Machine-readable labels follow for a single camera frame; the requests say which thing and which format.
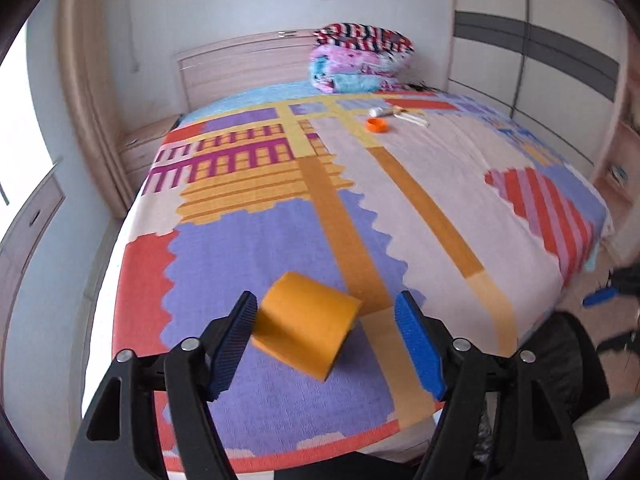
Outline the orange bottle cap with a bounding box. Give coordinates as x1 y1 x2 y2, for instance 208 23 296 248
364 117 390 134

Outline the folded quilt stack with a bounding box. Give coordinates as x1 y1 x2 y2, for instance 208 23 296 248
309 22 414 94

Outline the white grey wardrobe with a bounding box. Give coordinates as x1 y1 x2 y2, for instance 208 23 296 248
448 0 628 178

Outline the colourful patterned blanket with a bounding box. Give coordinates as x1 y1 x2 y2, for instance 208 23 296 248
113 92 611 472

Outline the yellow white ointment tube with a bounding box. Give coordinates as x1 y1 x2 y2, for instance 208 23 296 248
369 106 401 118

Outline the wooden headboard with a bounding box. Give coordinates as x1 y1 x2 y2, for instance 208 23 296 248
174 29 316 112

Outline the orange tape roll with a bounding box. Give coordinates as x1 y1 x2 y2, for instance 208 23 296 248
252 272 363 382

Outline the light blue floral bedsheet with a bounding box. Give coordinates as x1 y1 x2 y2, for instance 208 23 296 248
178 80 323 127

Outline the left wooden nightstand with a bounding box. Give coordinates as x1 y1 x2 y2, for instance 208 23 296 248
119 115 181 193

